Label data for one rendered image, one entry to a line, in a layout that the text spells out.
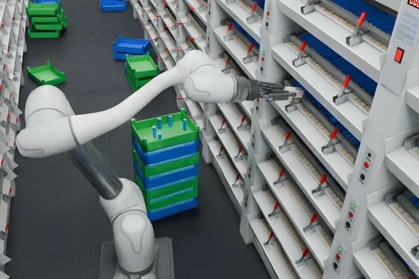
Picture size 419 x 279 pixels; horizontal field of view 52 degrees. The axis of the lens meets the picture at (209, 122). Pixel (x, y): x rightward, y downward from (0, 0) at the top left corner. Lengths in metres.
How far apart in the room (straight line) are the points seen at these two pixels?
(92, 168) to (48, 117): 0.35
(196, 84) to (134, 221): 0.65
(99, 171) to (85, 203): 0.88
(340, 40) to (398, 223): 0.53
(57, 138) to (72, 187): 1.35
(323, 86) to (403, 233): 0.50
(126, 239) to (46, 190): 1.10
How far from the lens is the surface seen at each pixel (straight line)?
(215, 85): 1.41
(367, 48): 1.25
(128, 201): 1.86
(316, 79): 1.47
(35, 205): 2.67
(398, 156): 1.18
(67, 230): 2.48
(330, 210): 1.53
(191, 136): 2.19
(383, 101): 1.16
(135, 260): 1.81
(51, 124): 1.42
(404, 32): 1.08
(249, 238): 2.33
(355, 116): 1.30
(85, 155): 1.67
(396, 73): 1.11
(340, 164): 1.42
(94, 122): 1.40
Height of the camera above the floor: 1.77
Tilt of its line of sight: 33 degrees down
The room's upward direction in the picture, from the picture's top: 3 degrees clockwise
